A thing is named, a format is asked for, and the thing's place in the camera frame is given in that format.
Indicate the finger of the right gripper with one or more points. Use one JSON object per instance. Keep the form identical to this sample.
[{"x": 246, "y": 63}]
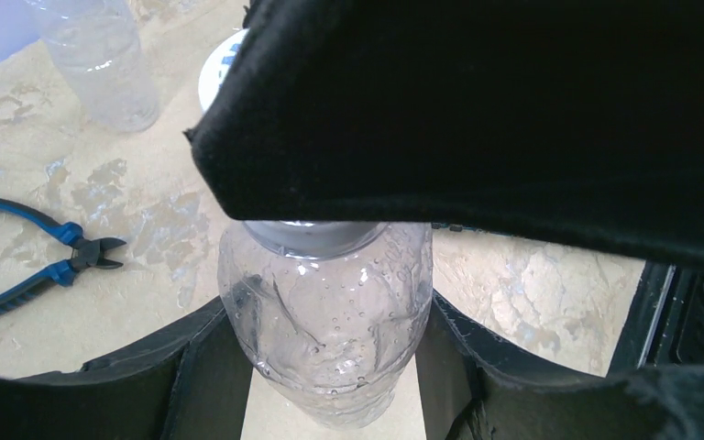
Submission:
[{"x": 573, "y": 122}]

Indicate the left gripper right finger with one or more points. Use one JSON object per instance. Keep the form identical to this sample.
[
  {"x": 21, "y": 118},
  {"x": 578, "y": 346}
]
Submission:
[{"x": 476, "y": 385}]

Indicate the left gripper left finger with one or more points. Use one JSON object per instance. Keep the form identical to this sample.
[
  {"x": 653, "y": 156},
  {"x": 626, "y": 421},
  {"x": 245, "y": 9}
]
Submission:
[{"x": 188, "y": 380}]

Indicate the clear plastic bottle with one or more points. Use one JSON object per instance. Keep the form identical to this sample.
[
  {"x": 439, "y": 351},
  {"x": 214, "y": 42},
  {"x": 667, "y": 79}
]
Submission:
[{"x": 96, "y": 47}]

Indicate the blue handled pliers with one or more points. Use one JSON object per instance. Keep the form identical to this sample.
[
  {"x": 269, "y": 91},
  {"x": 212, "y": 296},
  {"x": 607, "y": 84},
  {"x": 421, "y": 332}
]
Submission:
[{"x": 38, "y": 252}]

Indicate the dark network switch box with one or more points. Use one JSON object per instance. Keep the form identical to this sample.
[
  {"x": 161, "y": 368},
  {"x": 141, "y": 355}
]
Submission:
[{"x": 665, "y": 323}]

